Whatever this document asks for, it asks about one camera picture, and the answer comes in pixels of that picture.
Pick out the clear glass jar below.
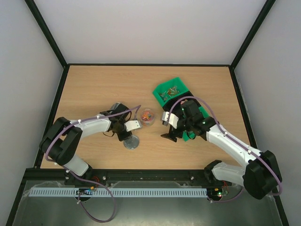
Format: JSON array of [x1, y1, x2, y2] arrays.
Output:
[[140, 108, 155, 126]]

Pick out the black candy bin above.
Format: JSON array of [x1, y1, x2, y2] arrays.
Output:
[[162, 91, 193, 117]]

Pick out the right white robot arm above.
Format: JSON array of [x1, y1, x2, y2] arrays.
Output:
[[162, 97, 282, 200]]

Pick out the purple cable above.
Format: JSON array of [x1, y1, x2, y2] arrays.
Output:
[[45, 105, 142, 223], [168, 96, 283, 204]]

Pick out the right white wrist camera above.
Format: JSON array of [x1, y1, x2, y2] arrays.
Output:
[[161, 112, 179, 129]]

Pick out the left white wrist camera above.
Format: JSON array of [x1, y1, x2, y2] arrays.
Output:
[[124, 120, 142, 132]]

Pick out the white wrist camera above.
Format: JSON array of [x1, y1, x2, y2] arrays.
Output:
[[161, 112, 179, 129], [124, 120, 142, 132]]

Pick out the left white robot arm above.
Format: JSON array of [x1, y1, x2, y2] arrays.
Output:
[[39, 103, 133, 177]]

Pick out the green candy bin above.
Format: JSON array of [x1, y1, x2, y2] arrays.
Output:
[[182, 103, 213, 141], [152, 77, 190, 108]]

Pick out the light blue cable duct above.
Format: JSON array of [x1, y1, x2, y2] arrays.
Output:
[[29, 187, 207, 198]]

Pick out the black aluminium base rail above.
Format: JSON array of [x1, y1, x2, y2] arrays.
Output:
[[23, 168, 273, 186]]

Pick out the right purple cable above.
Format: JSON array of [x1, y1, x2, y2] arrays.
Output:
[[168, 96, 283, 204]]

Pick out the silver metal jar lid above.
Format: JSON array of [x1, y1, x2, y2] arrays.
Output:
[[123, 135, 140, 150]]

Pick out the silver metal scoop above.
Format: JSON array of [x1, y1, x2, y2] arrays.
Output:
[[110, 102, 122, 113]]

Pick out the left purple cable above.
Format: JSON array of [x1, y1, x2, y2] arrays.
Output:
[[45, 105, 142, 223]]

